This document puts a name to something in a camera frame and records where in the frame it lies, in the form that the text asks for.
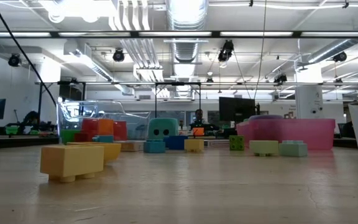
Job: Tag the green foam die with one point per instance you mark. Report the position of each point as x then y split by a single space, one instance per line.
246 120

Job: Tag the orange toy block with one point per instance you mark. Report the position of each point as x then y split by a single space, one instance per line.
106 127

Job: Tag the cyan toy brick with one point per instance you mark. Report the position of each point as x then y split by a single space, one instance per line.
154 147
102 139

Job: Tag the pale green small brick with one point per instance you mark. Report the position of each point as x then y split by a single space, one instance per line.
263 147

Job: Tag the small dark red brick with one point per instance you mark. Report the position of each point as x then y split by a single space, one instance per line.
81 137

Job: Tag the pale cyan small brick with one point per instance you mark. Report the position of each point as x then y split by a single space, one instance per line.
293 149

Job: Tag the person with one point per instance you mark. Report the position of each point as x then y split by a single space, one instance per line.
199 116

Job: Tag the teal foam die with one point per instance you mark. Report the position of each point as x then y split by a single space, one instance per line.
163 127

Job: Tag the small orange box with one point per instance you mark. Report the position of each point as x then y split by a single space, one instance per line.
198 131

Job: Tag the blue knobbed toy block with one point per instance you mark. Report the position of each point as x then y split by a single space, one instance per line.
176 143

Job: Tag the yellow small toy brick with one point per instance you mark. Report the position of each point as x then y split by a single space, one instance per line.
194 145
71 161

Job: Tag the black monitor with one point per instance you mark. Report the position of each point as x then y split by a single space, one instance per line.
235 109

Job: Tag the orange white card box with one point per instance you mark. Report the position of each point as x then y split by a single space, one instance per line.
132 147

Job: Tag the black spotlight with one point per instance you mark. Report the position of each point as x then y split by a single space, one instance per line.
14 60
280 78
118 55
340 56
225 51

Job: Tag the orange-yellow six-stud brick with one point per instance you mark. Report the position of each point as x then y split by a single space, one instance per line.
112 152

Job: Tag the black light strip beam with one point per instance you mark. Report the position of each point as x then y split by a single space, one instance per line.
215 34

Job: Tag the clear plastic bin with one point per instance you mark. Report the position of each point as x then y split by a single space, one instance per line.
73 112

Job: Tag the pink plastic bin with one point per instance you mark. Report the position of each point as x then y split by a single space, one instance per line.
306 132

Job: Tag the white column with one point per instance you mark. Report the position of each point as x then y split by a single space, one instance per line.
309 102

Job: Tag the green crate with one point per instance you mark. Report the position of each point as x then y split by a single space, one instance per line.
12 130

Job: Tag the silver air duct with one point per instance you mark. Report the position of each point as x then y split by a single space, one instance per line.
186 18

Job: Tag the black aluminium table frame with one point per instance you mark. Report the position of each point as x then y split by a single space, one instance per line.
17 142

